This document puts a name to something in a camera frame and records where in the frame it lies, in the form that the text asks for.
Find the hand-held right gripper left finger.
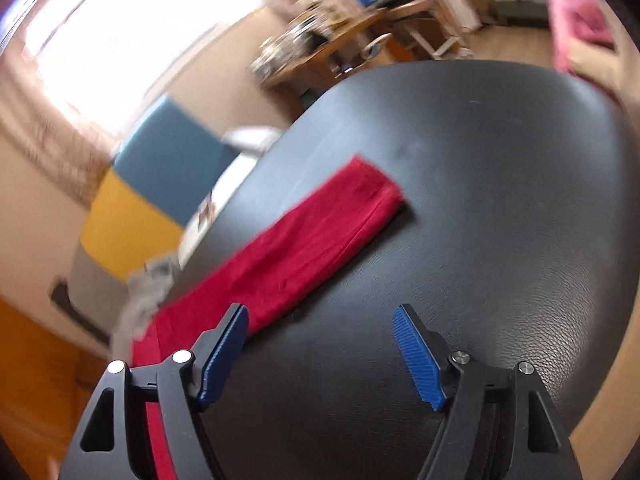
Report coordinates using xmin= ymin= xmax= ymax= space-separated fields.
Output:
xmin=59 ymin=304 xmax=250 ymax=480

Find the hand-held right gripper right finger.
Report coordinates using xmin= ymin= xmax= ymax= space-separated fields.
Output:
xmin=391 ymin=304 xmax=583 ymax=480

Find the red garment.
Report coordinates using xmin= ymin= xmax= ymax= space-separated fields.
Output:
xmin=131 ymin=155 xmax=407 ymax=480

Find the grey garment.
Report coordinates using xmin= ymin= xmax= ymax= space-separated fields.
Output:
xmin=110 ymin=254 xmax=182 ymax=358

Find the blue yellow grey partition panel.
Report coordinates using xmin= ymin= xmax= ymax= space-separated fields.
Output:
xmin=70 ymin=94 xmax=240 ymax=301

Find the orange wooden cabinet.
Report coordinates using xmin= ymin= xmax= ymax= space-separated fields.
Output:
xmin=0 ymin=294 xmax=113 ymax=480

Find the brown curtain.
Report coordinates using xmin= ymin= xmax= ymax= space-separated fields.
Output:
xmin=0 ymin=72 xmax=121 ymax=211

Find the office chair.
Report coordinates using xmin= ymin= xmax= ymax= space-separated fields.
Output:
xmin=357 ymin=32 xmax=395 ymax=63

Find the wooden desk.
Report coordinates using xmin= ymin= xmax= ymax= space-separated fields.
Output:
xmin=261 ymin=9 xmax=393 ymax=98

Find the clutter of desk items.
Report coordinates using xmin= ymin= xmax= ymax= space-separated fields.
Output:
xmin=250 ymin=7 xmax=346 ymax=78

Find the bright window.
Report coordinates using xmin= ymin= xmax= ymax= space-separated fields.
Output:
xmin=20 ymin=0 xmax=267 ymax=128

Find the pink cloth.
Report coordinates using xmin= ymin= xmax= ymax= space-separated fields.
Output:
xmin=542 ymin=0 xmax=617 ymax=75

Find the black metal post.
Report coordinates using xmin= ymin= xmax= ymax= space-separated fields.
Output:
xmin=49 ymin=277 xmax=112 ymax=347

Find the white frame table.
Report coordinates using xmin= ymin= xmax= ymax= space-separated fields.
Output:
xmin=389 ymin=0 xmax=475 ymax=62

